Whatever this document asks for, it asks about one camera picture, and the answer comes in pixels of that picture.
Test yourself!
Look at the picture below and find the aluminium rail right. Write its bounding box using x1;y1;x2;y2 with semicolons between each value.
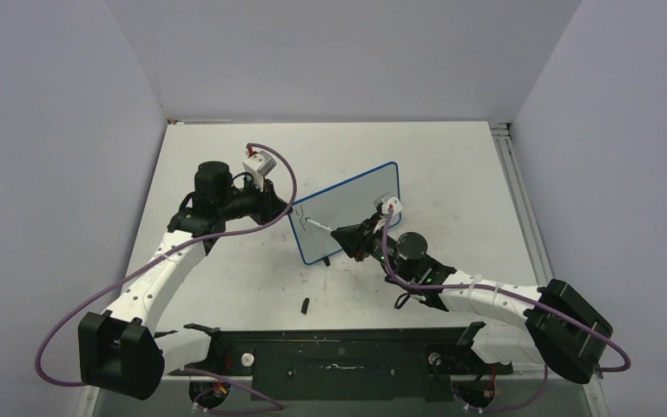
489;122;554;287

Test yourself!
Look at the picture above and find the purple cable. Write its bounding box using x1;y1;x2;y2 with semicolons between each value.
34;142;299;387
380;207;632;373

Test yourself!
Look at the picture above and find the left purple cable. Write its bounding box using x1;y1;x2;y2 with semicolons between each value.
34;142;299;387

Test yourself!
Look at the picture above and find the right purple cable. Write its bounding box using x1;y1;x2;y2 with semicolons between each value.
380;207;632;373

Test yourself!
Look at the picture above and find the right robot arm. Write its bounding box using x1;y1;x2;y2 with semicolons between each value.
330;218;613;384

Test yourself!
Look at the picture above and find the aluminium rail front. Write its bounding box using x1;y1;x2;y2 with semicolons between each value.
83;338;605;382

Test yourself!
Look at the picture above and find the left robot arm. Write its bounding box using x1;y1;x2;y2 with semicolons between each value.
77;151;291;400

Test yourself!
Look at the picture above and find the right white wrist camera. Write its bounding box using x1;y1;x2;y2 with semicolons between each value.
374;196;403;231

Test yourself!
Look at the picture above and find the blue framed whiteboard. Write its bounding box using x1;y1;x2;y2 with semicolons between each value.
288;161;401;265

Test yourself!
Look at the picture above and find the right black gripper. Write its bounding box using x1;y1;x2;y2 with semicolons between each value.
333;212;415;282

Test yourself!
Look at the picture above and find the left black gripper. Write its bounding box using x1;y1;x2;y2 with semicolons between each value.
218;174;293;227

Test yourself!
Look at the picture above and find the white marker pen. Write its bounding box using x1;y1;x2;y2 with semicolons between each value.
304;217;334;233

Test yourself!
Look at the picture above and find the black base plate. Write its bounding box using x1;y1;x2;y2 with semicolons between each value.
190;322;513;402

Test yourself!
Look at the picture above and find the aluminium rail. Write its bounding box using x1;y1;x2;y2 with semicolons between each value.
83;338;605;382
489;122;554;287

